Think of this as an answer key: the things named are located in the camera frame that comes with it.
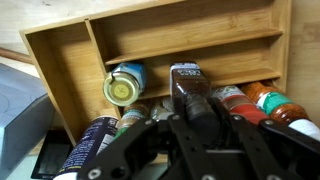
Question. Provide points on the white cap orange spice bottle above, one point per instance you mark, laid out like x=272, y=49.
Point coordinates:
x=280, y=103

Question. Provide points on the black rectangular device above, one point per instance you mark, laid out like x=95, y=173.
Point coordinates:
x=51, y=156

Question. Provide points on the brown glass bottle black cap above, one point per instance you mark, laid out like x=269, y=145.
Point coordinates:
x=188, y=86

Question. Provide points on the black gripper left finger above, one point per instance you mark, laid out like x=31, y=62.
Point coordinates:
x=126, y=143

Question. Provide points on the red cap spice bottle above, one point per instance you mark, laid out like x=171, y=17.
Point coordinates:
x=241, y=103

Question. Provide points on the green label spice bottle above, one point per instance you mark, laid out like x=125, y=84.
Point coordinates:
x=133, y=115

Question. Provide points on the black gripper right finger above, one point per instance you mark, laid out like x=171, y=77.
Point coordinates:
x=253, y=146

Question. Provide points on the wooden organizer tray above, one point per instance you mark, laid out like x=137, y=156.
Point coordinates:
x=186, y=33

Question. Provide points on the blue tissue box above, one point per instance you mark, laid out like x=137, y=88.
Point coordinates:
x=23, y=120

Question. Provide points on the blue labelled can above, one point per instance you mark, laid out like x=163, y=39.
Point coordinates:
x=90, y=143

